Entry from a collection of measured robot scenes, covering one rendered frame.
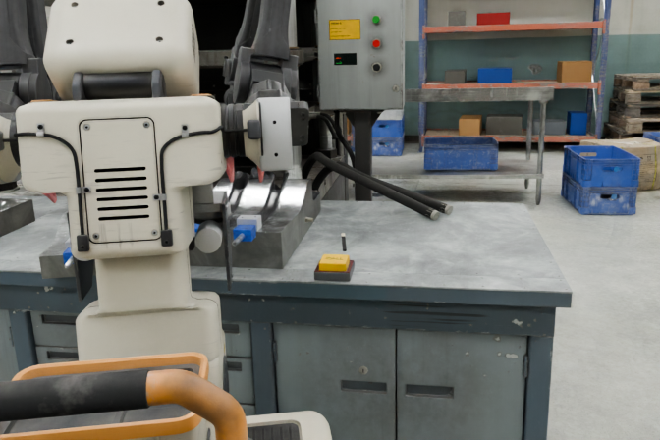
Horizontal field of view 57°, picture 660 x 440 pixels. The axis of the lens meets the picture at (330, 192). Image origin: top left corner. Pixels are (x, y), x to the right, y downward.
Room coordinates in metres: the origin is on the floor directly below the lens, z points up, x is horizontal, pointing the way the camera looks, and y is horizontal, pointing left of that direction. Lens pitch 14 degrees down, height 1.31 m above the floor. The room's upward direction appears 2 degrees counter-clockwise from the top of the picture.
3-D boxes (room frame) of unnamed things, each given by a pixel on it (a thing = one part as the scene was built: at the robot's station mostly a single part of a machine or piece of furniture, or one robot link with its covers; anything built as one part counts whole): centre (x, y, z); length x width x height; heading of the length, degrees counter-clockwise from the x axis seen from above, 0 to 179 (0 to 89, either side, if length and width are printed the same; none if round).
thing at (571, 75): (7.26, -2.14, 1.14); 2.06 x 0.65 x 2.27; 77
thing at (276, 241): (1.59, 0.20, 0.87); 0.50 x 0.26 x 0.14; 170
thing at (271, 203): (1.58, 0.21, 0.92); 0.35 x 0.16 x 0.09; 170
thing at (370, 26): (2.25, -0.13, 0.74); 0.31 x 0.22 x 1.47; 80
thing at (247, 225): (1.31, 0.20, 0.89); 0.13 x 0.05 x 0.05; 170
